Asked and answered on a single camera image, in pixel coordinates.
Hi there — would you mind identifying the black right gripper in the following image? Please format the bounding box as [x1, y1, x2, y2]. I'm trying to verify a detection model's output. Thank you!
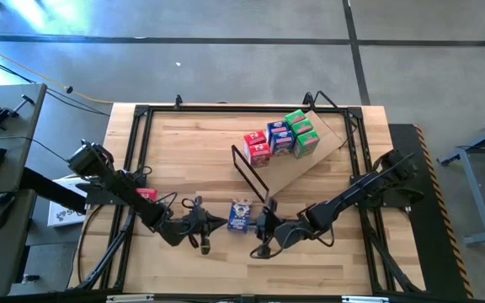
[253, 196, 311, 253]

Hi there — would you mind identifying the wooden shelf with black frame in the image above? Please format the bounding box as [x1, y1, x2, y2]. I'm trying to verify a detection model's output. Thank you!
[230, 90, 349, 204]

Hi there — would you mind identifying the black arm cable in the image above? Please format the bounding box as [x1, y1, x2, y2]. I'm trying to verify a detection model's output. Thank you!
[248, 226, 336, 260]
[139, 166, 205, 211]

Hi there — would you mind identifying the green Apple Jacks cereal box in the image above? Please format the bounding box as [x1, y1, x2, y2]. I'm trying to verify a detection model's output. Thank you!
[290, 117, 314, 136]
[283, 108, 306, 125]
[292, 129, 321, 159]

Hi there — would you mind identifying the black support bar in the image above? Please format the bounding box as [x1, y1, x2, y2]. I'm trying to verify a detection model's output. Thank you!
[19, 167, 88, 214]

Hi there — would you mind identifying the yellow floor cable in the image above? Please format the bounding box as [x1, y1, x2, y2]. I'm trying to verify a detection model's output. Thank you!
[0, 39, 114, 105]

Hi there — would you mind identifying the black aluminium rig frame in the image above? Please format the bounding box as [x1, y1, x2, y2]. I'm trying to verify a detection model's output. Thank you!
[67, 103, 427, 295]

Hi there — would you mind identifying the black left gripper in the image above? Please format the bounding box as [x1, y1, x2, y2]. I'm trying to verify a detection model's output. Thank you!
[160, 197, 228, 255]

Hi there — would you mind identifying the black floor cable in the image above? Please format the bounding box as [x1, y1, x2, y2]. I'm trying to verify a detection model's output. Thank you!
[0, 50, 112, 117]

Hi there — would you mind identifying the thin black keyboard cable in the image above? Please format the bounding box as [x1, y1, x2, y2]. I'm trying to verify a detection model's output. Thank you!
[0, 136, 69, 163]

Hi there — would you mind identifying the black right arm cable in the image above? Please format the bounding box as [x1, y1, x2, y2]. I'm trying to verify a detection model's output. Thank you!
[248, 226, 336, 260]

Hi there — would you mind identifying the red Froot Loops cereal box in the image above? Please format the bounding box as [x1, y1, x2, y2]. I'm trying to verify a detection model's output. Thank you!
[246, 141, 272, 168]
[135, 187, 159, 202]
[242, 129, 268, 146]

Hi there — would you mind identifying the grey metal table frame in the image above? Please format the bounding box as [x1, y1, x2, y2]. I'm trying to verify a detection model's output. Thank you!
[436, 109, 485, 247]

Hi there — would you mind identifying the black hazard-striped floor mat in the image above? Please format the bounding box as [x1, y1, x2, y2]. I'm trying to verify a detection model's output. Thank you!
[387, 123, 475, 300]

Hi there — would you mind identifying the blue Frosted Flakes cereal box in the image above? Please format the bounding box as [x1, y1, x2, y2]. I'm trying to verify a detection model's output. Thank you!
[266, 120, 290, 135]
[269, 130, 296, 157]
[227, 198, 253, 233]

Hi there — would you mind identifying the black base cable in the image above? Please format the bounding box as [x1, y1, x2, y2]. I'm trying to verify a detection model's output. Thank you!
[76, 204, 105, 284]

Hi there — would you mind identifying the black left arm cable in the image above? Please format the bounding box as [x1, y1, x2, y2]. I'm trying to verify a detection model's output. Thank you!
[139, 166, 205, 211]

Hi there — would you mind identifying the white printed box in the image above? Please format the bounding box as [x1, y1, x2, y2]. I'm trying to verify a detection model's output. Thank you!
[47, 175, 90, 228]

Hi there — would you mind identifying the silver metal bracket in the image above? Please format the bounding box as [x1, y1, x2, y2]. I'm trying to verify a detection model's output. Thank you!
[106, 293, 155, 303]
[342, 295, 390, 303]

